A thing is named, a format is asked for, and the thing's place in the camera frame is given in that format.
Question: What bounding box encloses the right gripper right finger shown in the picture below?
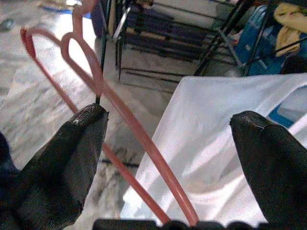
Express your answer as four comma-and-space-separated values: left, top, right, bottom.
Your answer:
229, 110, 307, 230

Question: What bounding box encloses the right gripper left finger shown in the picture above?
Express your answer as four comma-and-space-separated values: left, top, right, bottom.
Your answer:
0, 103, 109, 230

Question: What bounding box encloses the pink plastic hanger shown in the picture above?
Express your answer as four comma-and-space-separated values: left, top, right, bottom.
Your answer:
20, 0, 200, 227

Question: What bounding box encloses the blue plastic hanger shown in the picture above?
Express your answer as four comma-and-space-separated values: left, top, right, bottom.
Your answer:
268, 104, 295, 129

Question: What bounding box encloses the white t-shirt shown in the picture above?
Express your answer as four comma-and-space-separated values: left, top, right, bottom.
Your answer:
79, 73, 307, 227

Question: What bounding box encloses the black garment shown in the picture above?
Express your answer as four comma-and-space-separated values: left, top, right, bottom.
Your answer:
280, 55, 307, 75

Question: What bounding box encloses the blue printed garment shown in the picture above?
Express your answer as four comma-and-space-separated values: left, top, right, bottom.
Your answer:
236, 6, 288, 76

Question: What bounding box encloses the yellow towel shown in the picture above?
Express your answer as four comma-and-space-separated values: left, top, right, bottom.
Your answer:
273, 2, 307, 57

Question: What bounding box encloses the small dark can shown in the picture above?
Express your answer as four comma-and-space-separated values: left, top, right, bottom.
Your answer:
0, 19, 15, 32

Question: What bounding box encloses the purple armchair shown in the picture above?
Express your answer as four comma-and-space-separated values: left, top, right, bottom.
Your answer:
91, 0, 108, 39

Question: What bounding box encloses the black metal drying rack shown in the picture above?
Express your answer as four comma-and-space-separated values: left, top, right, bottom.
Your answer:
95, 0, 307, 101

